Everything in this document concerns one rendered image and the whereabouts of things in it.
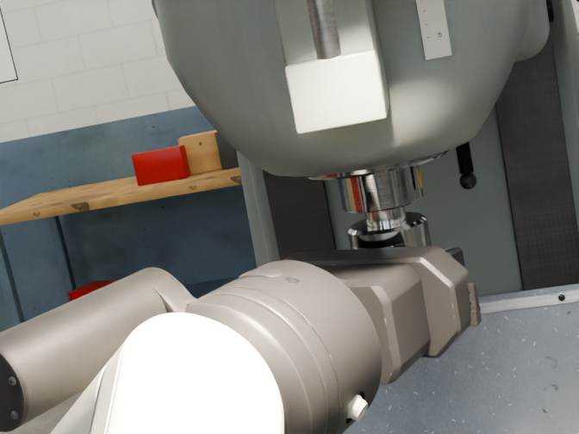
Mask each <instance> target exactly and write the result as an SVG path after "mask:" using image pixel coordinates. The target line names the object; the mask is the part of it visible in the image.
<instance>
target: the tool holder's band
mask: <svg viewBox="0 0 579 434"><path fill-rule="evenodd" d="M405 215H406V217H405V218H404V220H402V221H399V222H397V223H394V224H390V225H385V226H369V225H368V224H367V222H366V219H364V220H360V221H358V222H356V223H354V224H352V225H351V226H350V228H349V229H348V237H349V241H350V245H351V246H352V247H355V248H359V249H373V248H384V247H391V246H395V245H402V244H406V243H409V242H412V241H415V240H417V239H420V238H422V237H424V236H426V235H427V234H428V233H429V228H428V223H427V217H426V216H425V215H423V214H421V213H417V212H405Z"/></svg>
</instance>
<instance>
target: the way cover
mask: <svg viewBox="0 0 579 434"><path fill-rule="evenodd" d="M541 290H543V291H542V292H541V293H540V291H541ZM560 292H562V293H561V294H560ZM550 293H554V295H550ZM535 295H536V296H535ZM558 295H563V297H562V296H558ZM478 301H479V307H480V313H481V319H482V322H481V323H480V324H479V325H478V326H469V327H468V328H467V329H466V330H465V331H464V333H463V334H462V335H461V336H460V337H459V339H458V340H457V341H456V342H455V343H454V344H453V345H452V346H451V347H450V348H449V349H448V350H447V351H446V352H445V353H444V354H443V355H442V356H440V357H438V358H429V357H421V358H420V359H419V360H418V361H417V362H416V363H414V364H413V365H412V366H411V367H410V368H409V369H408V370H407V371H406V372H405V373H404V374H402V375H401V376H400V377H399V378H398V379H397V380H396V381H394V382H392V383H389V384H379V388H378V390H377V394H376V396H375V398H374V400H373V401H372V403H371V404H370V406H369V408H368V409H367V410H366V411H365V413H364V414H366V413H367V415H364V416H363V417H362V418H361V419H360V420H359V421H357V420H356V421H355V422H354V423H353V424H352V425H351V426H349V427H348V428H347V429H346V430H345V431H344V432H343V433H342V434H432V431H433V432H434V433H433V434H517V433H516V432H518V434H579V372H578V371H577V370H579V337H577V335H578V336H579V283H577V284H570V285H564V286H557V287H551V288H539V289H533V290H526V291H520V292H513V293H506V294H495V295H488V296H482V297H478ZM545 307H547V308H546V310H545ZM556 307H560V308H556ZM569 311H571V313H569V314H567V313H568V312H569ZM558 313H559V314H558ZM505 316H506V317H507V318H508V319H506V318H504V317H505ZM517 320H518V321H517ZM520 320H521V322H519V321H520ZM486 326H487V328H486V329H483V328H484V327H486ZM554 328H556V329H557V332H556V331H555V330H554ZM498 330H499V331H500V332H498ZM566 334H568V336H566ZM524 338H525V339H526V340H525V341H524V342H522V341H521V340H522V339H524ZM534 341H535V342H536V344H535V346H533V343H534ZM537 349H539V350H538V351H537ZM482 353H484V354H482ZM546 356H548V357H550V358H551V359H549V358H546ZM569 357H570V358H569ZM437 359H438V361H437V362H436V360H437ZM528 360H530V365H528ZM553 360H558V362H553ZM537 361H539V363H537ZM483 362H484V363H485V365H484V364H483ZM542 362H543V363H542ZM540 363H541V364H540ZM468 365H470V366H472V367H473V368H470V367H468ZM546 365H548V366H549V368H548V367H546ZM555 365H557V366H556V368H553V367H554V366H555ZM485 368H487V369H489V370H487V369H485ZM514 368H516V370H515V371H514ZM438 370H439V371H440V372H438ZM536 370H537V371H538V372H536ZM455 371H457V372H456V374H455ZM498 374H499V375H498ZM514 375H515V376H516V377H514ZM552 385H556V386H552ZM391 388H392V389H391ZM545 388H547V390H546V391H545ZM556 388H558V390H556ZM386 389H387V393H386ZM536 389H539V390H540V392H539V391H536ZM414 392H416V393H418V394H415V393H414ZM433 392H434V394H433ZM396 394H397V396H395V395H396ZM499 395H500V398H499ZM551 398H553V400H554V402H553V401H552V399H551ZM450 400H451V402H450ZM511 403H512V405H511V406H509V405H508V404H511ZM389 406H391V408H390V410H389ZM399 407H400V408H401V409H400V408H399ZM530 409H532V410H530ZM543 409H545V410H546V411H547V413H545V412H544V411H542V410H543ZM493 413H494V414H495V415H493ZM551 416H552V417H551ZM452 419H455V420H456V421H452ZM462 420H463V421H464V422H463V421H462ZM520 422H521V423H523V424H524V425H521V424H520ZM387 424H389V425H388V427H386V426H387ZM362 428H363V429H364V430H365V431H362ZM552 428H554V430H553V429H552ZM506 429H507V431H505V430H506ZM428 430H429V431H428ZM390 431H393V432H391V433H389V432H390ZM424 431H426V432H424ZM478 431H479V432H478ZM548 431H550V432H551V433H548Z"/></svg>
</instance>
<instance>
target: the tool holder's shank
mask: <svg viewBox="0 0 579 434"><path fill-rule="evenodd" d="M405 217H406V215H405V210H404V206H403V207H400V208H394V209H390V210H385V211H379V212H373V213H365V218H366V222H367V224H368V225H369V226H385V225H390V224H394V223H397V222H399V221H402V220H404V218H405Z"/></svg>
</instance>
